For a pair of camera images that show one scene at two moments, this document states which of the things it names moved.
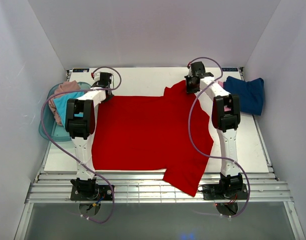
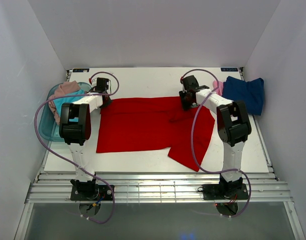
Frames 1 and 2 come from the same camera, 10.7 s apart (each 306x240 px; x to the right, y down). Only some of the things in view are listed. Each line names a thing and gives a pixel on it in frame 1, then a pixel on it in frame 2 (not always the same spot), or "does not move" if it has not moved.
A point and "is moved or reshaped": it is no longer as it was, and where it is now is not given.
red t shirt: x=149 y=133 is moved or reshaped
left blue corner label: x=80 y=70 does not move
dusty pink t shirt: x=69 y=85 does not move
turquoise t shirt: x=61 y=104 does not move
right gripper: x=188 y=89 -> x=185 y=106
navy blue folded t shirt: x=251 y=94 does not move
